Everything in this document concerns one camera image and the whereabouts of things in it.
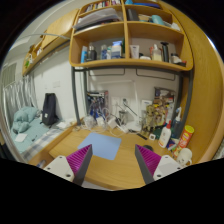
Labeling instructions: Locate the blue spray bottle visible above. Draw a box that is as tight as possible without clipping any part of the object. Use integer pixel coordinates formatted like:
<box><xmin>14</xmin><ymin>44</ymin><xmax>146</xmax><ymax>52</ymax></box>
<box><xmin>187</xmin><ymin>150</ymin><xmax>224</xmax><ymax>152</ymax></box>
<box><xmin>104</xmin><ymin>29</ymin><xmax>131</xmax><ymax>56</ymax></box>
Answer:
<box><xmin>172</xmin><ymin>107</ymin><xmax>182</xmax><ymax>138</ymax></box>

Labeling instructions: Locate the metal cup on desk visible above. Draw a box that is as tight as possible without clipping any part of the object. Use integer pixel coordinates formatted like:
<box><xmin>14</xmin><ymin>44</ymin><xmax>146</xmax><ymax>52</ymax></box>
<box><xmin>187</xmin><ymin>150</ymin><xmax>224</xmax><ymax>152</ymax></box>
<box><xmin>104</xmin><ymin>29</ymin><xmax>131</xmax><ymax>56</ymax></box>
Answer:
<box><xmin>119</xmin><ymin>110</ymin><xmax>128</xmax><ymax>125</ymax></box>

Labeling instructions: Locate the stack of papers on shelf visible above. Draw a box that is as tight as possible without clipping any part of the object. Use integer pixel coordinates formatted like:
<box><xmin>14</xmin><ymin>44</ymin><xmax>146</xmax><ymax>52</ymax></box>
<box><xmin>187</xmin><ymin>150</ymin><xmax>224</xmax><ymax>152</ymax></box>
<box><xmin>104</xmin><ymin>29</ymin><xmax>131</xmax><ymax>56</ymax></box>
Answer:
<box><xmin>73</xmin><ymin>8</ymin><xmax>123</xmax><ymax>30</ymax></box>

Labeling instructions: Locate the dark bottle on shelf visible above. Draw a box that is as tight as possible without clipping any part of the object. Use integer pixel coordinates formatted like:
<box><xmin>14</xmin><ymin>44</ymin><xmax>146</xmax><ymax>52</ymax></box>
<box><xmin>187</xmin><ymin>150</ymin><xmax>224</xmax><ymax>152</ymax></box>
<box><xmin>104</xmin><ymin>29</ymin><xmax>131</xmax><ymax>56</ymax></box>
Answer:
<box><xmin>87</xmin><ymin>45</ymin><xmax>97</xmax><ymax>61</ymax></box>

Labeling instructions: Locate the white glue bottle red cap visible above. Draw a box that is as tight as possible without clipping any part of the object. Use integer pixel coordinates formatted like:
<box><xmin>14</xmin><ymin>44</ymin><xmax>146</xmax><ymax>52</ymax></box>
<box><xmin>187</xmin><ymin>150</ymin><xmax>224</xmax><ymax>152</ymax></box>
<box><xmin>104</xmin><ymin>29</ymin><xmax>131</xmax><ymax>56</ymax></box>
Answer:
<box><xmin>158</xmin><ymin>122</ymin><xmax>171</xmax><ymax>148</ymax></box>

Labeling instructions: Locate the black pump bottle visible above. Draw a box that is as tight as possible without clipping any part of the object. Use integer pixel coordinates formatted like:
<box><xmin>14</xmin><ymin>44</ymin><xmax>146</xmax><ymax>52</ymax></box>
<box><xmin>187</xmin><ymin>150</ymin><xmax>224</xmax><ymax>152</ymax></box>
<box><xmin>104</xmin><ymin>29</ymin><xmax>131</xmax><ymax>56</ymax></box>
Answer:
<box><xmin>161</xmin><ymin>42</ymin><xmax>169</xmax><ymax>62</ymax></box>

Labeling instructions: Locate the blue white box on shelf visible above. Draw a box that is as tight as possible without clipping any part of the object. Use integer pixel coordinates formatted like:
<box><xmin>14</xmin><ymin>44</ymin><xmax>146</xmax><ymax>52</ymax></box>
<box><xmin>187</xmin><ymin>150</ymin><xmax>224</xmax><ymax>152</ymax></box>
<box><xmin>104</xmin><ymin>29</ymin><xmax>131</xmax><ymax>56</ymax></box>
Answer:
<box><xmin>111</xmin><ymin>41</ymin><xmax>122</xmax><ymax>59</ymax></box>

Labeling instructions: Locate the white power strip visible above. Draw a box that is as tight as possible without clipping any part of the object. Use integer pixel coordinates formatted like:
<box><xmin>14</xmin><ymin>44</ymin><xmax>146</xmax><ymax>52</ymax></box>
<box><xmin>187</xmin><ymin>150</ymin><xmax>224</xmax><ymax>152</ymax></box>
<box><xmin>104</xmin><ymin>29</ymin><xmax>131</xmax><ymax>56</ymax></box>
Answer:
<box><xmin>108</xmin><ymin>117</ymin><xmax>128</xmax><ymax>133</ymax></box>

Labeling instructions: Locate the white tube on shelf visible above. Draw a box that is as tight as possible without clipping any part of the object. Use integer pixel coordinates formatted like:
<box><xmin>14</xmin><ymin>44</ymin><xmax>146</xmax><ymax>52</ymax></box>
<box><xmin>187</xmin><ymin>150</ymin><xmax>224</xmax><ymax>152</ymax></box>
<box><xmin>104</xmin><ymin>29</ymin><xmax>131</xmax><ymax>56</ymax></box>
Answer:
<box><xmin>130</xmin><ymin>45</ymin><xmax>139</xmax><ymax>59</ymax></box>

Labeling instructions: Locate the white skull mug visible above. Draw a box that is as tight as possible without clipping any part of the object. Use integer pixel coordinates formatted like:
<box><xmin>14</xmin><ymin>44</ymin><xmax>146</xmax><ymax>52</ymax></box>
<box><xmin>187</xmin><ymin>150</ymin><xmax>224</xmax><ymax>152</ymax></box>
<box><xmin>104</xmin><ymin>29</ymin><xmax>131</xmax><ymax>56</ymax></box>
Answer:
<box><xmin>176</xmin><ymin>148</ymin><xmax>192</xmax><ymax>166</ymax></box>

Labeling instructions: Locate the blue mouse pad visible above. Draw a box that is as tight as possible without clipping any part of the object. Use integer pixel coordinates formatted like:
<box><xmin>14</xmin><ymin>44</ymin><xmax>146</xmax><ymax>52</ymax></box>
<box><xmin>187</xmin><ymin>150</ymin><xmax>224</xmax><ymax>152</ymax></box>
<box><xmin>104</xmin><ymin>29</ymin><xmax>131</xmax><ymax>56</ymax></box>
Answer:
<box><xmin>78</xmin><ymin>133</ymin><xmax>121</xmax><ymax>160</ymax></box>

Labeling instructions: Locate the black backpack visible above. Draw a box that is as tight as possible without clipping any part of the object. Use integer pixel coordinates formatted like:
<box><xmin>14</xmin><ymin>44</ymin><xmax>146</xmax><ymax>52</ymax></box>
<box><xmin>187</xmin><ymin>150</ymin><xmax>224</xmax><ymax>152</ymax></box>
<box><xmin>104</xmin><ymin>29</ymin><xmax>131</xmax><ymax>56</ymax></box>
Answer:
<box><xmin>42</xmin><ymin>93</ymin><xmax>59</xmax><ymax>126</ymax></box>

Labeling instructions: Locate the white desk lamp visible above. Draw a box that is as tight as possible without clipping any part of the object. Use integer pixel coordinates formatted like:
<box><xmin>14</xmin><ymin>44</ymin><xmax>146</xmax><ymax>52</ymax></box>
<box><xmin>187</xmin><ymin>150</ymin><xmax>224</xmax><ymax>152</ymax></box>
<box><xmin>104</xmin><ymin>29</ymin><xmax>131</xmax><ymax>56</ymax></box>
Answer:
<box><xmin>100</xmin><ymin>80</ymin><xmax>141</xmax><ymax>131</ymax></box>

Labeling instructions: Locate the small white cube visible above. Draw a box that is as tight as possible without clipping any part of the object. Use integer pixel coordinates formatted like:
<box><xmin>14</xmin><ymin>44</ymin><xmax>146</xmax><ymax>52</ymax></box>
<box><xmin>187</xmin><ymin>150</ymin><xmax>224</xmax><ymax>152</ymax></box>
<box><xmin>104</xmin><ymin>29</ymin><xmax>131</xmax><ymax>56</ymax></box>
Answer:
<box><xmin>149</xmin><ymin>134</ymin><xmax>156</xmax><ymax>140</ymax></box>

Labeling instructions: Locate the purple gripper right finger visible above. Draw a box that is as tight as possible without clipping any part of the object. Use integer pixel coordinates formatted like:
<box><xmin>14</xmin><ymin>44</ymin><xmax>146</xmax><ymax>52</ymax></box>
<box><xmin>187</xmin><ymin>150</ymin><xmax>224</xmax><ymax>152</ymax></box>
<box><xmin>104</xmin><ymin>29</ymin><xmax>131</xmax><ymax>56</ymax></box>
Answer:
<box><xmin>135</xmin><ymin>145</ymin><xmax>181</xmax><ymax>184</ymax></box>

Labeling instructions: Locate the yellow red chips can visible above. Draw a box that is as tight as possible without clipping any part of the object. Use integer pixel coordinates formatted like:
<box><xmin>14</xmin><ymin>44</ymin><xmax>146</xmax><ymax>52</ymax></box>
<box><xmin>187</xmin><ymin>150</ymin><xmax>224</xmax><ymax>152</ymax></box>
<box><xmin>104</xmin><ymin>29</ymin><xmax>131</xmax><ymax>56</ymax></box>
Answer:
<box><xmin>173</xmin><ymin>125</ymin><xmax>194</xmax><ymax>157</ymax></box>

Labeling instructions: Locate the black computer mouse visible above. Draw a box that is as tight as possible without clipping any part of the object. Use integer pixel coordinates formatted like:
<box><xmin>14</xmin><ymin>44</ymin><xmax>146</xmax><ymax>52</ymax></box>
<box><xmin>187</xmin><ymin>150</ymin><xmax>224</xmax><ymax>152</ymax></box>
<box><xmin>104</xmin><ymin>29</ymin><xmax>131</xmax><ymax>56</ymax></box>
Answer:
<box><xmin>143</xmin><ymin>145</ymin><xmax>154</xmax><ymax>151</ymax></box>

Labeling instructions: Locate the colourful box on desk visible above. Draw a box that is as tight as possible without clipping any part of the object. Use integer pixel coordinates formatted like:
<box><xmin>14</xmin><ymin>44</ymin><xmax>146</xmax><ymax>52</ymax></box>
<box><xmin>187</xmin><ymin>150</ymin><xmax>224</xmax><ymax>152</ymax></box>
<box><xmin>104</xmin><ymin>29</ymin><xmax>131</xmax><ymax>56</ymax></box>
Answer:
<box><xmin>87</xmin><ymin>90</ymin><xmax>109</xmax><ymax>118</ymax></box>

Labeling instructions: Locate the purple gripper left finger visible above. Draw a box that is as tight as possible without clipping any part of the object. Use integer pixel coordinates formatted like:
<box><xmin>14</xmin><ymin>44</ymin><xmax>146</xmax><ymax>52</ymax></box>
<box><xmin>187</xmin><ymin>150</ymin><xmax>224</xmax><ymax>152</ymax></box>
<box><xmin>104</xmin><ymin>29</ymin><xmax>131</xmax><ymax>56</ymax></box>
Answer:
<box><xmin>44</xmin><ymin>145</ymin><xmax>93</xmax><ymax>186</ymax></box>

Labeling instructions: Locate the wooden wall shelf unit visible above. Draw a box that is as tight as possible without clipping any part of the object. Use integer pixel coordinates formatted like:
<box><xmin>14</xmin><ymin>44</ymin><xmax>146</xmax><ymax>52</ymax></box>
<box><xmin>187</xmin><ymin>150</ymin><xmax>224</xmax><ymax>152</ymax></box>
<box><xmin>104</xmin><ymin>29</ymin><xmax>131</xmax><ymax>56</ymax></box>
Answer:
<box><xmin>69</xmin><ymin>0</ymin><xmax>193</xmax><ymax>72</ymax></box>

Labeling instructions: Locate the bed with teal sheet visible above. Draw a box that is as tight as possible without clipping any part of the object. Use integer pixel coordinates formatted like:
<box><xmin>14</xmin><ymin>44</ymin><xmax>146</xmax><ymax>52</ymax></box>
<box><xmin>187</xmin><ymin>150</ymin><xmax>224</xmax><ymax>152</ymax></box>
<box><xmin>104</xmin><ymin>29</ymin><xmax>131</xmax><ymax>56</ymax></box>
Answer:
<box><xmin>10</xmin><ymin>110</ymin><xmax>69</xmax><ymax>161</ymax></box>

